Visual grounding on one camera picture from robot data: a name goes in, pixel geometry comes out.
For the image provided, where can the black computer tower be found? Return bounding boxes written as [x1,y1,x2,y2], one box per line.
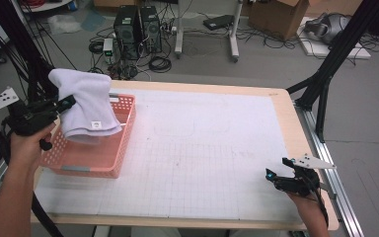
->
[113,4,142,61]
[139,5,163,53]

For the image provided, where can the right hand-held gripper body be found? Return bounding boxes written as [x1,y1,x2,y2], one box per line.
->
[274,154,338,198]

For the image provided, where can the clear plastic bag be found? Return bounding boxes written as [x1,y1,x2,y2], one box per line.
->
[47,13,83,36]

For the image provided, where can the person's left hand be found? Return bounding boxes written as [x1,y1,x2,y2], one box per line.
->
[9,122,57,173]

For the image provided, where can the black floor cable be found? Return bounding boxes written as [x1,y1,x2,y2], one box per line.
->
[236,28,299,50]

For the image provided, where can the white grid mat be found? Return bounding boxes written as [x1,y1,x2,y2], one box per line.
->
[33,87,302,221]

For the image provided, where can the lilac printed towel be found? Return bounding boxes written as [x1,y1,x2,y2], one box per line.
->
[47,68,123,145]

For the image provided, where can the flat black device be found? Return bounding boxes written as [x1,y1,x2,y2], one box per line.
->
[202,14,236,32]

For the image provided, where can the grey metal bracket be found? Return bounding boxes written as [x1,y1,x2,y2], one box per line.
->
[320,182,339,200]

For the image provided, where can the white round table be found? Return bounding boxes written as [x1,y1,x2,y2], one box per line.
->
[19,0,73,14]

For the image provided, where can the teal floor sheet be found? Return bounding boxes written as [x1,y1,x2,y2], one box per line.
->
[80,9,107,33]

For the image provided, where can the coiled black cable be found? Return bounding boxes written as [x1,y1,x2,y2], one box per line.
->
[148,55,173,74]
[88,39,105,55]

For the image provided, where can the white foam board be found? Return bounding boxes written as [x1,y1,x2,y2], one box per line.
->
[296,16,372,60]

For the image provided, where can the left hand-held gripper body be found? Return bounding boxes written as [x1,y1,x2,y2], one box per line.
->
[0,86,60,152]

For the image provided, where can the brown cardboard box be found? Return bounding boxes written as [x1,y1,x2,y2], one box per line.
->
[248,0,310,41]

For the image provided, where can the white power box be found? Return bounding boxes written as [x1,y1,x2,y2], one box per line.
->
[102,38,114,63]

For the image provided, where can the grey rounded device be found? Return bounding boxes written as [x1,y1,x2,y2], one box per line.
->
[304,12,351,45]

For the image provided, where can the black metal frame post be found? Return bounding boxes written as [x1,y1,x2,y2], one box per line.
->
[0,0,77,110]
[285,0,379,143]

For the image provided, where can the person's right hand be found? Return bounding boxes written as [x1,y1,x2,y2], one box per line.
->
[287,193,324,219]

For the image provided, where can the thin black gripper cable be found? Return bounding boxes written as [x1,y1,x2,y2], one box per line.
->
[304,171,330,228]

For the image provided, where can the pink plastic basket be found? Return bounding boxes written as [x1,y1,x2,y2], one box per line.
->
[38,93,136,180]

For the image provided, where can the white metal stand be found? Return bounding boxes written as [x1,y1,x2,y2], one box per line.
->
[174,0,244,63]

